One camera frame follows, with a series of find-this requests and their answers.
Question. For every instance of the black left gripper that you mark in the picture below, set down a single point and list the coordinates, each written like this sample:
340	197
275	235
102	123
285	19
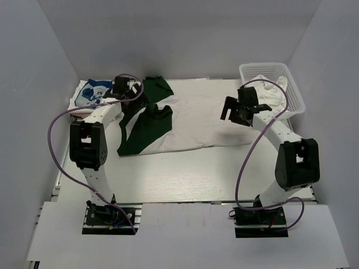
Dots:
140	101

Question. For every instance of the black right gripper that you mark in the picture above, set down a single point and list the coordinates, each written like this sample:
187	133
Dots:
230	103

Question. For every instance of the blue Mickey Mouse shirt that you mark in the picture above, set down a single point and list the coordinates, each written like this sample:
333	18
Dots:
92	92

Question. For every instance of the pink shirt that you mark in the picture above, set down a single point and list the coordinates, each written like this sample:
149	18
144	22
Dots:
80	115

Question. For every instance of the white green Charlie Brown shirt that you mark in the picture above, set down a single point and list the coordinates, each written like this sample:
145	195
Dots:
179	116

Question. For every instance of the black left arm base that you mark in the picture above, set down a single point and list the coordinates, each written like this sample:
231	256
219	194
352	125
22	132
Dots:
107	220

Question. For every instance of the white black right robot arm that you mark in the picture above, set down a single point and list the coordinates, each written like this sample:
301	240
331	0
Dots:
297	165

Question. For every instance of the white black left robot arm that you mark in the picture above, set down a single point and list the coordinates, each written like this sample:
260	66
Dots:
88	143

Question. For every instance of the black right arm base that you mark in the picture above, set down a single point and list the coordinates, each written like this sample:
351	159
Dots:
270	223

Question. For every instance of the white crumpled shirt in basket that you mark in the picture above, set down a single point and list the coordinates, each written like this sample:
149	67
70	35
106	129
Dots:
270	95

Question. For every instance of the white plastic basket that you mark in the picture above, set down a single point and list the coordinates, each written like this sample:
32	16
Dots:
279	75

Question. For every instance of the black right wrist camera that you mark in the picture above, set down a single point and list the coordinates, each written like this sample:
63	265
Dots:
247	96

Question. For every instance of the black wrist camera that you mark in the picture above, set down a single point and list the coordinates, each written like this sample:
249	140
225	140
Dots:
120	85
247	96

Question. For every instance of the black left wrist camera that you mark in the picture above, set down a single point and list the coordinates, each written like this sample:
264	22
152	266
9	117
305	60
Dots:
120	85

